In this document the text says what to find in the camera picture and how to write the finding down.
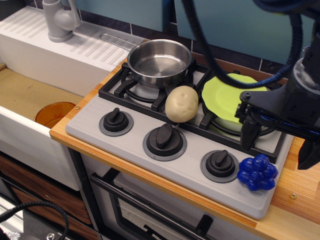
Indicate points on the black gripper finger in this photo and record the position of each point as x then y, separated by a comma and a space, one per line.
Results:
250, 132
309, 155

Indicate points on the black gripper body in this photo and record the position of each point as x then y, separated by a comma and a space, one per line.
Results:
291, 109

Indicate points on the blue plastic blueberry cluster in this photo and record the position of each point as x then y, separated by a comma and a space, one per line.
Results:
257, 173

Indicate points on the beige toy potato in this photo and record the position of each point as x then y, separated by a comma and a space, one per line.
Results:
182, 104

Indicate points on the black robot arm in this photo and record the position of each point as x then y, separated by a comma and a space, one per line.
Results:
306, 69

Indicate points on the lime green plate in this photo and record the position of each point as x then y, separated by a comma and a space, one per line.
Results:
221, 99

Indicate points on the black right stove knob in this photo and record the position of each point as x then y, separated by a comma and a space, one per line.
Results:
220, 166

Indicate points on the black stove knob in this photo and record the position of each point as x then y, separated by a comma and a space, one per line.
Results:
220, 166
116, 123
164, 143

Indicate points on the grey toy stove top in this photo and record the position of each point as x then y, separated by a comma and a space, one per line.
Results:
186, 169

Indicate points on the black middle stove knob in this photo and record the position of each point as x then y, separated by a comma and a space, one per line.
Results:
164, 143

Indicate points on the stainless steel pot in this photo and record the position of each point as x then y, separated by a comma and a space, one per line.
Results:
157, 63

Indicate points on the black left stove knob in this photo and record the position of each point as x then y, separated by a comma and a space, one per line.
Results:
116, 123

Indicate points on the black burner grate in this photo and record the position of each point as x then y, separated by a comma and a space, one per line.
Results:
124, 90

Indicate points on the toy oven door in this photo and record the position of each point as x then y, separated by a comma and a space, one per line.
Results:
138, 211

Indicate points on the orange plastic cup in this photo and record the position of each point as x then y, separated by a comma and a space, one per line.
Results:
51, 114

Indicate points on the white toy sink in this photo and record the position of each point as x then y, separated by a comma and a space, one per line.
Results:
36, 72

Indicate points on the grey toy faucet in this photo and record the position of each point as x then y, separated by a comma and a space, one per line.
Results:
60, 22

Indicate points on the wood grain drawer unit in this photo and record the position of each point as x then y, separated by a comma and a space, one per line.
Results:
26, 184

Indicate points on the black oven door handle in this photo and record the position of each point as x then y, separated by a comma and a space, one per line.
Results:
199, 233

